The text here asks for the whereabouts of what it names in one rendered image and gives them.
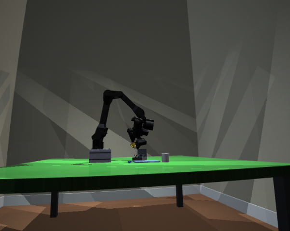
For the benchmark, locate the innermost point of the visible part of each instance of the grey cylinder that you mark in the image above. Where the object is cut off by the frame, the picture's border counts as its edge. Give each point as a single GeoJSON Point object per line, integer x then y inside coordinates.
{"type": "Point", "coordinates": [165, 157]}

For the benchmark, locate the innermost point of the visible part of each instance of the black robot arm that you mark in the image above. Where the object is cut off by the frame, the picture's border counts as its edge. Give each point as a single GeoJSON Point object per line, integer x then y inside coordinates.
{"type": "Point", "coordinates": [101, 129]}

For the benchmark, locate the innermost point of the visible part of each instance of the yellow round plate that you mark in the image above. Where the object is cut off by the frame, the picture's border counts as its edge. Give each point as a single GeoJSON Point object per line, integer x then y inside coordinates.
{"type": "Point", "coordinates": [133, 145]}

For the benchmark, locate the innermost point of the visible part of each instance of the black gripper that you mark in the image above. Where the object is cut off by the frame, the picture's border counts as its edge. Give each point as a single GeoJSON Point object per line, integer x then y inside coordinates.
{"type": "Point", "coordinates": [136, 133]}

